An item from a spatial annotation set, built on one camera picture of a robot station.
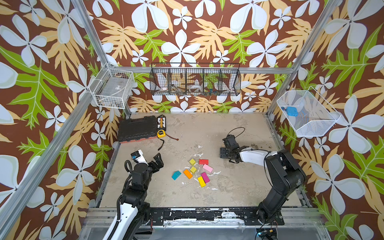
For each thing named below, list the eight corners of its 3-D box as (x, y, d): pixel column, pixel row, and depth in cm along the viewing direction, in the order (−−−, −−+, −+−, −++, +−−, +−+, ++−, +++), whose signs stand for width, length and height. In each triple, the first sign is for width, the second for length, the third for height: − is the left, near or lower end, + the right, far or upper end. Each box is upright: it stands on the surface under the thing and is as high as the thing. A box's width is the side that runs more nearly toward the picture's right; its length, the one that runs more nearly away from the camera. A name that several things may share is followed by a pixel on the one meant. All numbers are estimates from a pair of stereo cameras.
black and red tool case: (119, 144, 103) (116, 140, 99) (121, 124, 115) (119, 120, 111) (158, 138, 107) (156, 134, 103) (156, 119, 118) (155, 114, 115)
